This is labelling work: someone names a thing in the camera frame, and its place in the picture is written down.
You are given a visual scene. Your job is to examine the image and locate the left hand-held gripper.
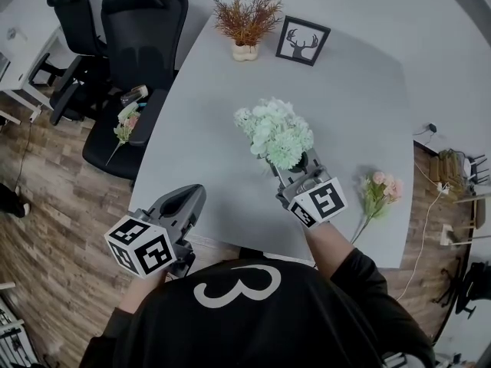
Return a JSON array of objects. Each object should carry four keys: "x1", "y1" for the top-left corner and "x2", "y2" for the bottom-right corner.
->
[{"x1": 104, "y1": 183, "x2": 207, "y2": 280}]

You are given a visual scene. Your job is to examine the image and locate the white block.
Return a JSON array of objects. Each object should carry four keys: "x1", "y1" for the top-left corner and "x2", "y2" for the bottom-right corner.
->
[{"x1": 440, "y1": 223, "x2": 460, "y2": 247}]

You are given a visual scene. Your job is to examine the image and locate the stack of cardboard boxes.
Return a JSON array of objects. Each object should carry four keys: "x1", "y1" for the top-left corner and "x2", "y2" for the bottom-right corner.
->
[{"x1": 429, "y1": 149, "x2": 467, "y2": 191}]

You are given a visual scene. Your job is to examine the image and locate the pink flower bouquet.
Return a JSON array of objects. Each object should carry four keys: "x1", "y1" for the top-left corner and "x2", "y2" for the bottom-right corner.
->
[{"x1": 349, "y1": 170, "x2": 405, "y2": 245}]

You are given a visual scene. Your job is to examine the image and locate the white wire rack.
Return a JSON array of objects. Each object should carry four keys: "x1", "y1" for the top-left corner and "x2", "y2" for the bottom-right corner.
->
[{"x1": 0, "y1": 281, "x2": 39, "y2": 368}]

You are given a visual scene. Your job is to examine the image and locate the white router black antennas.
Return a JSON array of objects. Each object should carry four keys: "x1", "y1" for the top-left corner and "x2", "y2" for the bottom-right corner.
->
[{"x1": 462, "y1": 154, "x2": 490, "y2": 186}]

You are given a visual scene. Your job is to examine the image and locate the black framed deer picture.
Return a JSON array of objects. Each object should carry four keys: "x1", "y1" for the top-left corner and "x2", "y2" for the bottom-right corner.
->
[{"x1": 275, "y1": 15, "x2": 331, "y2": 67}]

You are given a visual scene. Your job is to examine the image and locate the white side desk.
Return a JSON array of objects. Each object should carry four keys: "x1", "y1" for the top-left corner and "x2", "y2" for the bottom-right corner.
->
[{"x1": 0, "y1": 25, "x2": 65, "y2": 126}]

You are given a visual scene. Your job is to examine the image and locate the wooden legged chair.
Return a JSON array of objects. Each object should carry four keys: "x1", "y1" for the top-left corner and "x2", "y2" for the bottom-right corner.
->
[{"x1": 452, "y1": 192, "x2": 491, "y2": 245}]

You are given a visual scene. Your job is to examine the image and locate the long white cable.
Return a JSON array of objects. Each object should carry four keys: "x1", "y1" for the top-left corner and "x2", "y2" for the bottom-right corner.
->
[{"x1": 394, "y1": 192, "x2": 446, "y2": 302}]

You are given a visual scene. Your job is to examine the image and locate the rust plant in cream pot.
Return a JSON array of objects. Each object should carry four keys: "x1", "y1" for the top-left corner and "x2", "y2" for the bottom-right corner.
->
[{"x1": 210, "y1": 0, "x2": 284, "y2": 62}]

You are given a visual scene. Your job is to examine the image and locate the person's right forearm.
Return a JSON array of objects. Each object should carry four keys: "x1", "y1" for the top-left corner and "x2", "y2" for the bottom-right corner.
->
[{"x1": 305, "y1": 220, "x2": 356, "y2": 280}]

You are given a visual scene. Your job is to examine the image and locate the white green flower bouquet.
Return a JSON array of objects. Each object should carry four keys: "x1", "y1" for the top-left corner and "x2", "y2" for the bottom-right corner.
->
[{"x1": 232, "y1": 97, "x2": 315, "y2": 172}]

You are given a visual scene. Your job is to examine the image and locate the person's black shirt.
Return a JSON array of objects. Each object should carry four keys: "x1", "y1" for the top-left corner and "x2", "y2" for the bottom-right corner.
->
[{"x1": 78, "y1": 247, "x2": 437, "y2": 368}]

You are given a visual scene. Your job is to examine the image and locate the person's left forearm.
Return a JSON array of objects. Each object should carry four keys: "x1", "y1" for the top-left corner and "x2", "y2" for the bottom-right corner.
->
[{"x1": 117, "y1": 272, "x2": 166, "y2": 316}]

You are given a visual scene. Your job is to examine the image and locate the black mesh office chair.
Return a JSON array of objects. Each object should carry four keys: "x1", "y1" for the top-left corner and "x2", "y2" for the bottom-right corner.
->
[
  {"x1": 82, "y1": 0, "x2": 189, "y2": 182},
  {"x1": 28, "y1": 0, "x2": 113, "y2": 127}
]

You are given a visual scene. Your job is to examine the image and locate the clear glass jar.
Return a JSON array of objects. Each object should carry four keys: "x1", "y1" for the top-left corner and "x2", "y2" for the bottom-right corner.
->
[{"x1": 120, "y1": 84, "x2": 150, "y2": 107}]

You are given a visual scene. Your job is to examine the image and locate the small pink white bouquet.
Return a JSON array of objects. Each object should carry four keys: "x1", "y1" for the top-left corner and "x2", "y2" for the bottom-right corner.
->
[{"x1": 105, "y1": 105, "x2": 141, "y2": 167}]

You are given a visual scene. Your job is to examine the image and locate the black swivel chair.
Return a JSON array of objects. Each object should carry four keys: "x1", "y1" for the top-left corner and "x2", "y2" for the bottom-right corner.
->
[{"x1": 433, "y1": 258, "x2": 491, "y2": 320}]

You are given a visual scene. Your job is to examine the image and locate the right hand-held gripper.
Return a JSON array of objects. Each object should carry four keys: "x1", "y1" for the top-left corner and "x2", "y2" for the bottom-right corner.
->
[{"x1": 268, "y1": 147, "x2": 348, "y2": 229}]

